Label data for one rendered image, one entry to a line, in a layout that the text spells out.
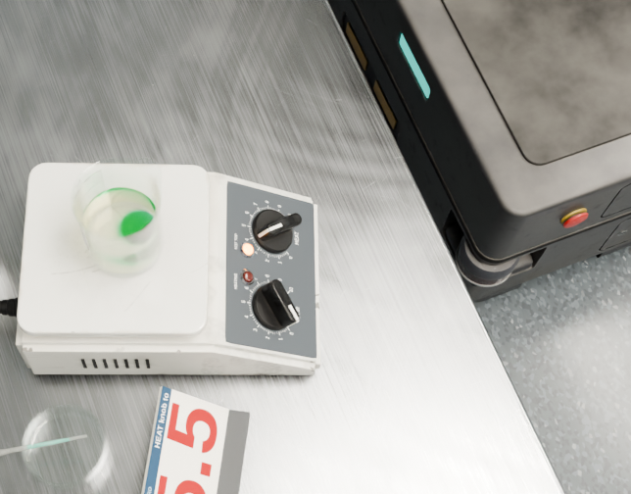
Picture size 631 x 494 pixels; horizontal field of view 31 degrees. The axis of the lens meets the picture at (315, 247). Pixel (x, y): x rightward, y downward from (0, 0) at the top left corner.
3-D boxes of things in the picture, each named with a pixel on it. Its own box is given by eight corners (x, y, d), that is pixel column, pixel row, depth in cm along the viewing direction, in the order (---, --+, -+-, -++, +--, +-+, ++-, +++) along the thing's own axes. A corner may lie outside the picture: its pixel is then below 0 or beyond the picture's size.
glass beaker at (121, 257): (124, 300, 74) (114, 253, 66) (66, 246, 75) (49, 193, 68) (191, 238, 76) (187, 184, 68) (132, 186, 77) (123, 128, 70)
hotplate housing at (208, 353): (315, 211, 86) (323, 163, 79) (317, 380, 81) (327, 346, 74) (13, 208, 85) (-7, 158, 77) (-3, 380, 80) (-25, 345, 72)
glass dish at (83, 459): (109, 488, 78) (106, 482, 75) (25, 495, 77) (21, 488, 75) (108, 409, 80) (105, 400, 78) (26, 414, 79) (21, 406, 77)
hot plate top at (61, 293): (210, 170, 78) (210, 164, 78) (207, 338, 74) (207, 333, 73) (30, 167, 78) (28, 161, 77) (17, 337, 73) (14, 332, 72)
